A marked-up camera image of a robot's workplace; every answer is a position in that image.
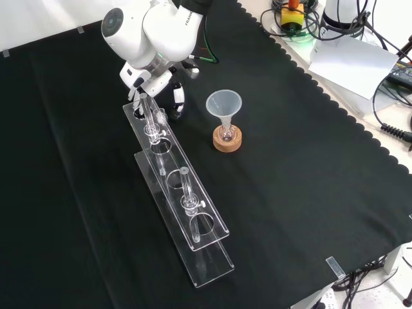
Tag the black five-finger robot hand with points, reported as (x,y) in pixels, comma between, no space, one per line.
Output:
(178,96)

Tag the translucent plastic funnel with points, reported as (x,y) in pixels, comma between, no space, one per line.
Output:
(223,104)

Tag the clear funnel stand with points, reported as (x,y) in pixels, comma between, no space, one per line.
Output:
(180,196)

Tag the small round-bottom glass flask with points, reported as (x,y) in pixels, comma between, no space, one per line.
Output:
(227,133)

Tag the clear tape piece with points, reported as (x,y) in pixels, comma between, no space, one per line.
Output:
(80,30)
(5,53)
(334,267)

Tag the yellow stop button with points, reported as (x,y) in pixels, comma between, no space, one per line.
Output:
(292,16)

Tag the black cloth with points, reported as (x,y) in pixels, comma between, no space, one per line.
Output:
(289,193)

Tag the pale board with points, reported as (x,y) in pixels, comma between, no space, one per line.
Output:
(351,64)

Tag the black power adapter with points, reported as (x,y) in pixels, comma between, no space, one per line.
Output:
(402,75)

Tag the white power strip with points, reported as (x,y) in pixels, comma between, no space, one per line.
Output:
(323,299)

